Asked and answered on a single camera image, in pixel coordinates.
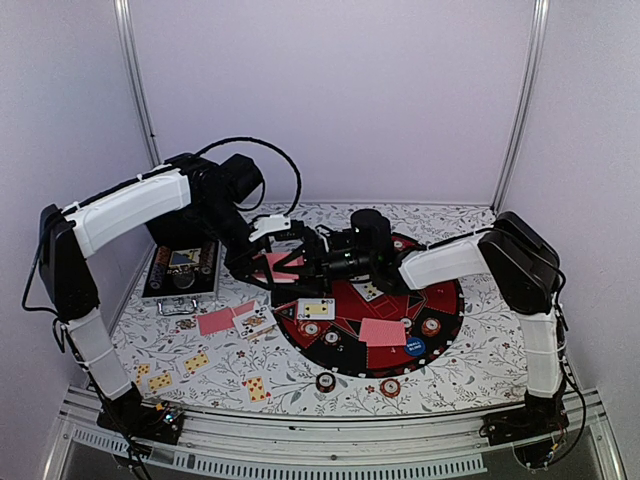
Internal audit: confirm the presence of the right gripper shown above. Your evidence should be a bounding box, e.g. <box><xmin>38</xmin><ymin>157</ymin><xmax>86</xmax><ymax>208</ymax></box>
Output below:
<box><xmin>275</xmin><ymin>240</ymin><xmax>376</xmax><ymax>297</ymax></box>

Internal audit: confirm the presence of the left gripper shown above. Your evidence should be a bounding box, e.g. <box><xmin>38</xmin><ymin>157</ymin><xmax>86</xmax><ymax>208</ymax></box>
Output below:
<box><xmin>194</xmin><ymin>196</ymin><xmax>276</xmax><ymax>290</ymax></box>

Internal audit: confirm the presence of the red playing card deck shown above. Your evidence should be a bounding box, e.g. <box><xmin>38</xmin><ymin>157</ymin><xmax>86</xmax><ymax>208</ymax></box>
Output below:
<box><xmin>252</xmin><ymin>252</ymin><xmax>306</xmax><ymax>285</ymax></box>

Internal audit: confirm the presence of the two of clubs card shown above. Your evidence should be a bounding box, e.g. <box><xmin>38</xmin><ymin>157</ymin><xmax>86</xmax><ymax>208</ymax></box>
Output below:
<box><xmin>296</xmin><ymin>298</ymin><xmax>336</xmax><ymax>320</ymax></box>

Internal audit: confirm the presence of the spades community card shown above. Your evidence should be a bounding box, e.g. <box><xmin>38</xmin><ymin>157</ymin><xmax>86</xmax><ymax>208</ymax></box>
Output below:
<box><xmin>353</xmin><ymin>282</ymin><xmax>384</xmax><ymax>302</ymax></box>

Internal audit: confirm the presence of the face-down red card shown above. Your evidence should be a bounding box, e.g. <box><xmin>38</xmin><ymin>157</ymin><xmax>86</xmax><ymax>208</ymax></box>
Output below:
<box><xmin>196</xmin><ymin>308</ymin><xmax>235</xmax><ymax>336</ymax></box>
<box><xmin>231</xmin><ymin>300</ymin><xmax>258</xmax><ymax>319</ymax></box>

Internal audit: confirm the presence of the face-down card seat four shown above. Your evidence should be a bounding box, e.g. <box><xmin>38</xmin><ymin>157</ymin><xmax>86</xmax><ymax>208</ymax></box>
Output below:
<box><xmin>359</xmin><ymin>318</ymin><xmax>406</xmax><ymax>347</ymax></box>

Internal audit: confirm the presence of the dark poker chip stack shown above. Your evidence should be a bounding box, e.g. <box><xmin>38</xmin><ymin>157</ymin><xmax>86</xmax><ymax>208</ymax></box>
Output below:
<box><xmin>316</xmin><ymin>373</ymin><xmax>336</xmax><ymax>393</ymax></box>

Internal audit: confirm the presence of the blue small blind button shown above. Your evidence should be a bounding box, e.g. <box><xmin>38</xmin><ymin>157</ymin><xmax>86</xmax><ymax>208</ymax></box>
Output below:
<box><xmin>404</xmin><ymin>337</ymin><xmax>426</xmax><ymax>357</ymax></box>

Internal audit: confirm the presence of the orange poker chip stack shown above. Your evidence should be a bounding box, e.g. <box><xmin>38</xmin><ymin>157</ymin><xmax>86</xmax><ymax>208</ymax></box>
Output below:
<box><xmin>379</xmin><ymin>378</ymin><xmax>401</xmax><ymax>398</ymax></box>

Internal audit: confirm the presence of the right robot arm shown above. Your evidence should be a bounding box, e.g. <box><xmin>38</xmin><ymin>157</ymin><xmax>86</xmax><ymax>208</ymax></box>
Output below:
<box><xmin>271</xmin><ymin>209</ymin><xmax>571</xmax><ymax>446</ymax></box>

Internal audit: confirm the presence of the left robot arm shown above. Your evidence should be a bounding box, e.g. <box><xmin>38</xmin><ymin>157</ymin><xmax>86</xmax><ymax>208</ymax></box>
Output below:
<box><xmin>21</xmin><ymin>136</ymin><xmax>302</xmax><ymax>445</ymax></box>

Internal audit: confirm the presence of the aluminium poker case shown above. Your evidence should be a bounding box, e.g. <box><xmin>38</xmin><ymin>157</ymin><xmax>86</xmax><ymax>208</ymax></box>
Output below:
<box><xmin>141</xmin><ymin>240</ymin><xmax>220</xmax><ymax>316</ymax></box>

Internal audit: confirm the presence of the round red black poker mat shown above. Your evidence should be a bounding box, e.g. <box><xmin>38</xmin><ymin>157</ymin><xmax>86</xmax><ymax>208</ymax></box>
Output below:
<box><xmin>272</xmin><ymin>224</ymin><xmax>464</xmax><ymax>378</ymax></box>

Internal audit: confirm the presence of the face card on cloth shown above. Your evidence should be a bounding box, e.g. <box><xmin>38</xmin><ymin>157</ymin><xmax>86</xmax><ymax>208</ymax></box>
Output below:
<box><xmin>170</xmin><ymin>316</ymin><xmax>198</xmax><ymax>334</ymax></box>

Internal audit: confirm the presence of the floral table cloth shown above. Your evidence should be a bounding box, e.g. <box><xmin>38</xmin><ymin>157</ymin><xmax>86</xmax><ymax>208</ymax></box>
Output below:
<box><xmin>94</xmin><ymin>201</ymin><xmax>566</xmax><ymax>419</ymax></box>

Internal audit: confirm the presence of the hearts card on cloth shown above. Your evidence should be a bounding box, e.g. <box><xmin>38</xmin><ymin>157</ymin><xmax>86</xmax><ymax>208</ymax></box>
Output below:
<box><xmin>242</xmin><ymin>374</ymin><xmax>271</xmax><ymax>403</ymax></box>

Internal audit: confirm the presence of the diamonds card bottom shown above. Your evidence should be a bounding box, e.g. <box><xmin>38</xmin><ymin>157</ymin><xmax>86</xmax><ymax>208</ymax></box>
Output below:
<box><xmin>143</xmin><ymin>371</ymin><xmax>175</xmax><ymax>394</ymax></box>

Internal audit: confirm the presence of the diamonds card left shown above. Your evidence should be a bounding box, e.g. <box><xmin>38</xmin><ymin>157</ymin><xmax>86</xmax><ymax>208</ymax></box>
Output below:
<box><xmin>134</xmin><ymin>363</ymin><xmax>151</xmax><ymax>386</ymax></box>

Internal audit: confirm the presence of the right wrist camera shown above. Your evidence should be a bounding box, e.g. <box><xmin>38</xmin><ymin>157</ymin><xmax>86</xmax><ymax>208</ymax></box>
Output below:
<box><xmin>315</xmin><ymin>225</ymin><xmax>351</xmax><ymax>252</ymax></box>

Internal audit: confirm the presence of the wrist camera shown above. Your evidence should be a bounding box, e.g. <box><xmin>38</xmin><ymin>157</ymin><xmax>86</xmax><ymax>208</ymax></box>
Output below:
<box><xmin>315</xmin><ymin>225</ymin><xmax>351</xmax><ymax>252</ymax></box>
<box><xmin>248</xmin><ymin>214</ymin><xmax>303</xmax><ymax>242</ymax></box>

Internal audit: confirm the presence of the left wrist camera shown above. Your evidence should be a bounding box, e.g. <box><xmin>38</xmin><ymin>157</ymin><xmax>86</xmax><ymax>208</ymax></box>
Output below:
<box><xmin>248</xmin><ymin>214</ymin><xmax>303</xmax><ymax>242</ymax></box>

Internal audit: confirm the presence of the front aluminium rail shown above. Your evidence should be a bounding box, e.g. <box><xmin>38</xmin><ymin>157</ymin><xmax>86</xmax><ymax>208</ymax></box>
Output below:
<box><xmin>39</xmin><ymin>387</ymin><xmax>629</xmax><ymax>480</ymax></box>

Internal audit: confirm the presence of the right aluminium frame post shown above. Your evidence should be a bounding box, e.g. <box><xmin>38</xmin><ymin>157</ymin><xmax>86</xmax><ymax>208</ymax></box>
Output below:
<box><xmin>491</xmin><ymin>0</ymin><xmax>550</xmax><ymax>213</ymax></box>

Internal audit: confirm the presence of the aluminium frame post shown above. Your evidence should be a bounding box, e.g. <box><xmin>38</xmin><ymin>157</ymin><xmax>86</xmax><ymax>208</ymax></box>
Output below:
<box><xmin>491</xmin><ymin>0</ymin><xmax>550</xmax><ymax>213</ymax></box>
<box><xmin>113</xmin><ymin>0</ymin><xmax>162</xmax><ymax>167</ymax></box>

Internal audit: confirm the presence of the left aluminium frame post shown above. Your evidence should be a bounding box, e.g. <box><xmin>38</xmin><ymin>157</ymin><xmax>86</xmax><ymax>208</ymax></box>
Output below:
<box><xmin>113</xmin><ymin>0</ymin><xmax>162</xmax><ymax>167</ymax></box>

